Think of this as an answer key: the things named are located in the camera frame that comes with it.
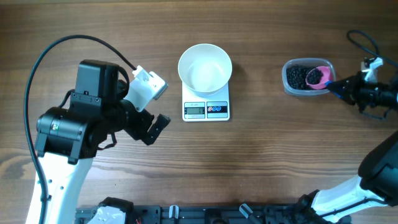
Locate left black camera cable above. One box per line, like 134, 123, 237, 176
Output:
23, 34, 137, 224

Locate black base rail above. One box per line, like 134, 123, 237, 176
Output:
75, 204, 326, 224

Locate black beans in container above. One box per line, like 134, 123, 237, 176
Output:
286, 65, 313, 90

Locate pink scoop blue handle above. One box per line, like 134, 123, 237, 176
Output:
305, 66, 333, 90

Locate white digital kitchen scale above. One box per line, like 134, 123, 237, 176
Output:
182, 83, 231, 122

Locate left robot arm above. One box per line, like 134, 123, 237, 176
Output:
26, 60, 170, 223

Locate white bowl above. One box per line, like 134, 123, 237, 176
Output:
177, 44, 233, 95

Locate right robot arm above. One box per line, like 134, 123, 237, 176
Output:
290, 72, 397, 223

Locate black camera cable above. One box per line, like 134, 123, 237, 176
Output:
346, 29, 398, 68
23, 34, 137, 224

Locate clear plastic container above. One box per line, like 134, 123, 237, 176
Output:
282, 58, 336, 96

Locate right black camera cable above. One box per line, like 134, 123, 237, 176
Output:
346, 29, 398, 68

